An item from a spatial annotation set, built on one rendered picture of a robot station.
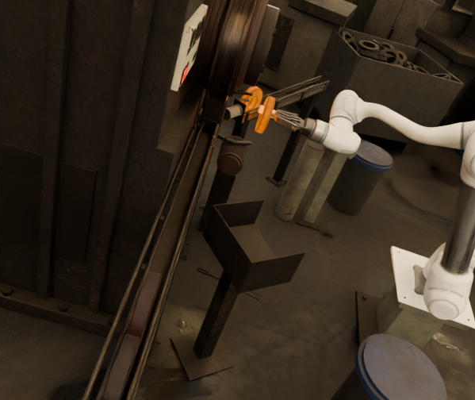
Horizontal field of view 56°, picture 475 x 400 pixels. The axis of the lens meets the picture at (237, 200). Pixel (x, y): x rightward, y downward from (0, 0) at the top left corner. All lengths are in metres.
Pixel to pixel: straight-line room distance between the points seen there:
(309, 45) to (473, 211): 2.93
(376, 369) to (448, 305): 0.42
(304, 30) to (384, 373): 3.31
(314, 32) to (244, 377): 3.20
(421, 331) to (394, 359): 0.62
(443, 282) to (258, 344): 0.81
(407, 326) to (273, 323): 0.62
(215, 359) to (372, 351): 0.64
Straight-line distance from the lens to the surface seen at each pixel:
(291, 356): 2.10
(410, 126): 1.88
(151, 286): 1.09
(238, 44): 1.48
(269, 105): 1.83
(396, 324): 2.29
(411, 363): 1.76
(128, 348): 1.01
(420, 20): 5.57
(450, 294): 1.91
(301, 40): 4.39
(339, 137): 1.90
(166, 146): 1.38
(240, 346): 2.03
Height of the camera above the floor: 1.58
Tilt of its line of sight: 35 degrees down
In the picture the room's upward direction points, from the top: 20 degrees clockwise
